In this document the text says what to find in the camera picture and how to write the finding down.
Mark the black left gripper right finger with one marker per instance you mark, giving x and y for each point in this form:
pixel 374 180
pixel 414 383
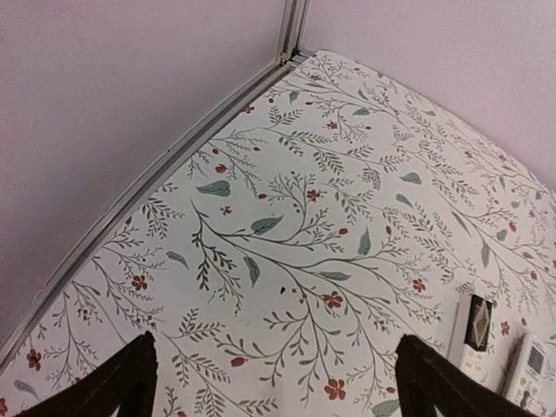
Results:
pixel 429 385

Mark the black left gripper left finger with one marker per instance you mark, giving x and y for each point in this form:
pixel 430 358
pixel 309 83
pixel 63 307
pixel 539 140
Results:
pixel 124 385

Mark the small white remote control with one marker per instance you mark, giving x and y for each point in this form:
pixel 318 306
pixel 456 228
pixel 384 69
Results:
pixel 527 372

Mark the floral patterned table mat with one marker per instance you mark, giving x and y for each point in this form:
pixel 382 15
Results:
pixel 280 265

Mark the aluminium left table edge rail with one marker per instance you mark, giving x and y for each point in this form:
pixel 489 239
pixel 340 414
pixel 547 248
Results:
pixel 136 194

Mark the left aluminium corner post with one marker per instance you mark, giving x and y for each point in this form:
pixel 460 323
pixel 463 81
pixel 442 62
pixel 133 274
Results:
pixel 292 23

